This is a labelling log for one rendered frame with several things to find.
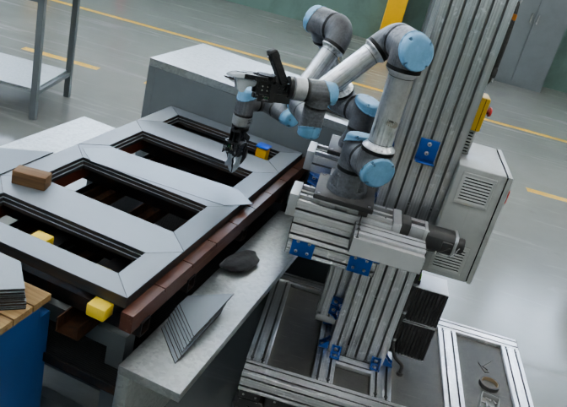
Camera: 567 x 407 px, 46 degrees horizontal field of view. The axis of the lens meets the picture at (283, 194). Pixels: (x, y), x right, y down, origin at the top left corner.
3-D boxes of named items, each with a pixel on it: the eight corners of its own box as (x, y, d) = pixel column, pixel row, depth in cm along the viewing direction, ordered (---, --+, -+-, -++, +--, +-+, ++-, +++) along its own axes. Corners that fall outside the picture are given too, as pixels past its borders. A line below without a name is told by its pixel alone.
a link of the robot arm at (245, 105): (264, 92, 261) (246, 92, 255) (257, 118, 265) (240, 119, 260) (252, 84, 266) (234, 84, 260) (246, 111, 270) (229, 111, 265)
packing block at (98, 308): (84, 314, 193) (86, 303, 191) (95, 306, 197) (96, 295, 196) (102, 322, 191) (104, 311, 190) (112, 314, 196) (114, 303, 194)
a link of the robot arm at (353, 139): (361, 160, 254) (371, 127, 249) (375, 176, 243) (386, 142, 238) (332, 158, 250) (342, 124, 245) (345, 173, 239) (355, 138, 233)
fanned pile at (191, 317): (140, 348, 200) (142, 337, 198) (200, 289, 234) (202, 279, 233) (176, 364, 197) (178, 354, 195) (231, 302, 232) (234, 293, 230)
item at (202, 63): (148, 65, 346) (149, 57, 345) (202, 50, 399) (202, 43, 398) (386, 148, 316) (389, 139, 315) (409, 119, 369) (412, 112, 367)
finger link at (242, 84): (226, 90, 202) (255, 94, 205) (229, 71, 200) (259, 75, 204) (224, 89, 205) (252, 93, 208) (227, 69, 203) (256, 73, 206)
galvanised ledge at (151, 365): (117, 373, 192) (118, 365, 191) (278, 215, 307) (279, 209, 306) (178, 402, 188) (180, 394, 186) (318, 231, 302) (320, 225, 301)
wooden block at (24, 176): (10, 183, 235) (12, 170, 233) (18, 176, 240) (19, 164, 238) (44, 192, 235) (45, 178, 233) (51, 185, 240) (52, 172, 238)
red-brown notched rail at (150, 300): (118, 328, 192) (121, 312, 190) (301, 167, 335) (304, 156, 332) (130, 333, 191) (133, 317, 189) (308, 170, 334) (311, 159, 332)
